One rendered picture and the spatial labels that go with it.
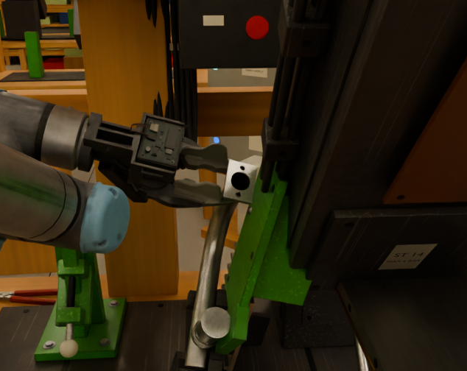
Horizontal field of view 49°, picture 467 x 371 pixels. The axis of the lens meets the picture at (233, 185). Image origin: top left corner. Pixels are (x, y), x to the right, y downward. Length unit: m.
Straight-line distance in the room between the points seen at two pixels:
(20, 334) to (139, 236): 0.27
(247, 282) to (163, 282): 0.46
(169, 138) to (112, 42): 0.32
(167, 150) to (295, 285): 0.23
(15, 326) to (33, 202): 0.57
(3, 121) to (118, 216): 0.18
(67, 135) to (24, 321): 0.48
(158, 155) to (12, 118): 0.17
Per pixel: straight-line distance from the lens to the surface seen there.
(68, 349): 0.87
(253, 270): 0.62
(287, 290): 0.65
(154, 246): 1.02
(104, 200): 0.55
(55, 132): 0.65
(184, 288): 1.10
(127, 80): 0.92
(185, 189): 0.67
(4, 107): 0.66
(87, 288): 0.90
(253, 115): 1.02
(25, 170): 0.47
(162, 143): 0.63
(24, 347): 0.98
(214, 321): 0.66
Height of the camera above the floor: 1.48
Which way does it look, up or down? 22 degrees down
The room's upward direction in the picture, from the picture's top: straight up
